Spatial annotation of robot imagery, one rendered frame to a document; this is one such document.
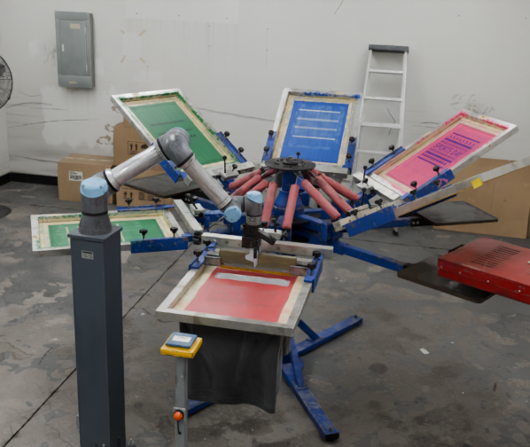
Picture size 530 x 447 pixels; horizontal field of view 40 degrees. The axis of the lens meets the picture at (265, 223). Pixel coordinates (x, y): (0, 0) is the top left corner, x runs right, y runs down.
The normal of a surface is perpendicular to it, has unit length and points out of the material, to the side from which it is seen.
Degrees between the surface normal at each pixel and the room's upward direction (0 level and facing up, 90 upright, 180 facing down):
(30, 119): 90
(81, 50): 90
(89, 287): 90
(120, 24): 90
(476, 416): 0
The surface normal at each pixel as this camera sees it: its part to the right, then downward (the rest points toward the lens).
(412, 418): 0.04, -0.95
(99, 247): -0.26, 0.30
